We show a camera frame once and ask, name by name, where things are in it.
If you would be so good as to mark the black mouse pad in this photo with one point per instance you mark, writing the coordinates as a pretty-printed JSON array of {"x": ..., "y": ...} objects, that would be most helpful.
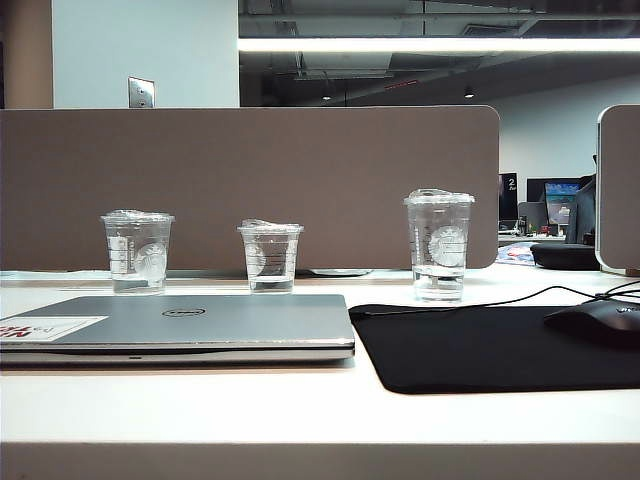
[{"x": 475, "y": 350}]

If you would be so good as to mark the black sign with numeral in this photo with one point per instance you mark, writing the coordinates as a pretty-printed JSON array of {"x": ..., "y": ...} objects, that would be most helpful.
[{"x": 509, "y": 195}]

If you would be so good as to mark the white red laptop sticker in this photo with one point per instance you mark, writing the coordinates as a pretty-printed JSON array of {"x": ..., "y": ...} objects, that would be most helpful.
[{"x": 55, "y": 327}]

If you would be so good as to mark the wide brown desk divider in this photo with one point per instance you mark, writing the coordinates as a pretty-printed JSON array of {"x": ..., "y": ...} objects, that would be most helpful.
[{"x": 300, "y": 165}]

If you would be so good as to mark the metal wall switch plate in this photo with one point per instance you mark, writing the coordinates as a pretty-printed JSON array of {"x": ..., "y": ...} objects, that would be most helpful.
[{"x": 141, "y": 92}]

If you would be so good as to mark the black round cushion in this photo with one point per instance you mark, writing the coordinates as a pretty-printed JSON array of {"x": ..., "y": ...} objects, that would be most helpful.
[{"x": 565, "y": 256}]

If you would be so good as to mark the grey background office partition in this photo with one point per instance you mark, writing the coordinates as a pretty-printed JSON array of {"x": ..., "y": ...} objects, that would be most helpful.
[{"x": 532, "y": 212}]

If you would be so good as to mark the grey divider foot bracket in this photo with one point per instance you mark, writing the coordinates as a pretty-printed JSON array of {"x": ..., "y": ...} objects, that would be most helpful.
[{"x": 340, "y": 272}]

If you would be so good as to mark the black computer mouse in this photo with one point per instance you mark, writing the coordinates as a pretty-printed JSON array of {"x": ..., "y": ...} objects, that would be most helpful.
[{"x": 595, "y": 317}]

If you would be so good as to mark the silver closed laptop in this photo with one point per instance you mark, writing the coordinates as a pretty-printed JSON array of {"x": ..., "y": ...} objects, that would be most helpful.
[{"x": 225, "y": 325}]

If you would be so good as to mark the long linear ceiling light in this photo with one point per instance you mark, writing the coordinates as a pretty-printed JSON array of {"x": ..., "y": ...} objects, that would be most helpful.
[{"x": 425, "y": 44}]

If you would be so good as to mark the black ceiling spotlight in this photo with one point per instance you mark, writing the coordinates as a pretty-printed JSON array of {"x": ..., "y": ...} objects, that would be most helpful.
[{"x": 469, "y": 92}]

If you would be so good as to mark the small clear plastic cup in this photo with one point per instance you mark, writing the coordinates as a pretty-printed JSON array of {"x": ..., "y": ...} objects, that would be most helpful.
[{"x": 270, "y": 260}]

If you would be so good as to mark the white-edged brown desk divider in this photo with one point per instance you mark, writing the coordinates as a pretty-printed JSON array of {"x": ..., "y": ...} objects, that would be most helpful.
[{"x": 622, "y": 190}]

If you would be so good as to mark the pale blue paper sheet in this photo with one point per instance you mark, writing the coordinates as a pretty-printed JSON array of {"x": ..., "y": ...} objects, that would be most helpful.
[{"x": 50, "y": 273}]

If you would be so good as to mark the colourful printed sheet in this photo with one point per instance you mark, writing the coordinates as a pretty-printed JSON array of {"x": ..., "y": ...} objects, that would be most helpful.
[{"x": 515, "y": 254}]

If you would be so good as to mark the medium clear plastic cup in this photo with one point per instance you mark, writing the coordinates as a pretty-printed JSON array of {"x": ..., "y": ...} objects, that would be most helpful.
[{"x": 137, "y": 255}]

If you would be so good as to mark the monitor with blue screen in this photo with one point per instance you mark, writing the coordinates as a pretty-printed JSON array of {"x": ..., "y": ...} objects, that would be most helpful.
[{"x": 560, "y": 200}]

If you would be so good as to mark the tall clear plastic cup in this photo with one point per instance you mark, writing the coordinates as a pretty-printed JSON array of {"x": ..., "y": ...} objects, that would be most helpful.
[{"x": 440, "y": 240}]

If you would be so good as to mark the dark grey office chair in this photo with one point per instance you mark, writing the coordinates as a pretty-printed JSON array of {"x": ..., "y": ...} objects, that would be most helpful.
[{"x": 582, "y": 215}]

